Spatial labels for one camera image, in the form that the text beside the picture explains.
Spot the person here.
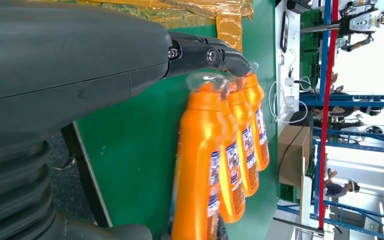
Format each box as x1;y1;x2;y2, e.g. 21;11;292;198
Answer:
324;168;361;200
312;72;383;133

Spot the black smartphone round camera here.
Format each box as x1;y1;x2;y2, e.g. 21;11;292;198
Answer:
279;10;291;54

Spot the green work table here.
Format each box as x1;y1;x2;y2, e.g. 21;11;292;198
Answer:
61;0;280;240

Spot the brown cardboard box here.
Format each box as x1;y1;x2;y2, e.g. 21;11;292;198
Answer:
277;125;312;188

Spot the white and black humanoid robot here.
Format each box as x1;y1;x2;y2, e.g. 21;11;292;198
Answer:
338;0;384;53

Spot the white box lid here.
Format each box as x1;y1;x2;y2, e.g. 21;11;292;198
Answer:
298;154;314;228

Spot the green plastic crate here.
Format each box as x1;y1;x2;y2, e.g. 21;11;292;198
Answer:
277;183;302;205
299;9;325;91

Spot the black cable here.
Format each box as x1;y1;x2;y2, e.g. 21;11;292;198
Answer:
277;125;306;182

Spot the orange detergent bottle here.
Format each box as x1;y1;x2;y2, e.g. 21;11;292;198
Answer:
227;77;260;198
243;62;271;172
171;73;229;240
218;79;247;224

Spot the yellow taped cardboard sheet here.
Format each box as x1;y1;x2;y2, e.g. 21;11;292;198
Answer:
36;0;255;53

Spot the white power strip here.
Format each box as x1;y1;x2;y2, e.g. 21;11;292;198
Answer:
283;76;296;115

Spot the red metal post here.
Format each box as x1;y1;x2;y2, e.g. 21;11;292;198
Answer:
317;0;341;230

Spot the blue metal shelving rack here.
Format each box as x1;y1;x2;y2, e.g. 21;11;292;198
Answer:
276;0;384;240

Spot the white table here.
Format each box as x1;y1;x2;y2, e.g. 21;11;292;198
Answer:
274;0;314;127

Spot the white coiled cable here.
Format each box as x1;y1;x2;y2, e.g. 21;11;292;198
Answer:
267;76;309;125

